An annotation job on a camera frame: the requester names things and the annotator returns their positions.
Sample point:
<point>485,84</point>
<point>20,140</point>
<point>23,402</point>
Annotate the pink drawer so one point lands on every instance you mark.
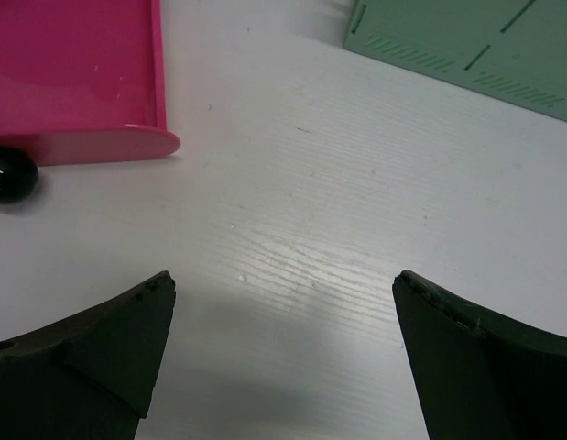
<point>81,82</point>

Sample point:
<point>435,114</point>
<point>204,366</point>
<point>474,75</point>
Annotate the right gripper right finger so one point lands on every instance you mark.
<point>480,374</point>

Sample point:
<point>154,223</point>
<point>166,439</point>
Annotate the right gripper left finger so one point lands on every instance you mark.
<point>90,375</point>

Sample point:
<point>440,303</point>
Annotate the green file rack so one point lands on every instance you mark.
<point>514,51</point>

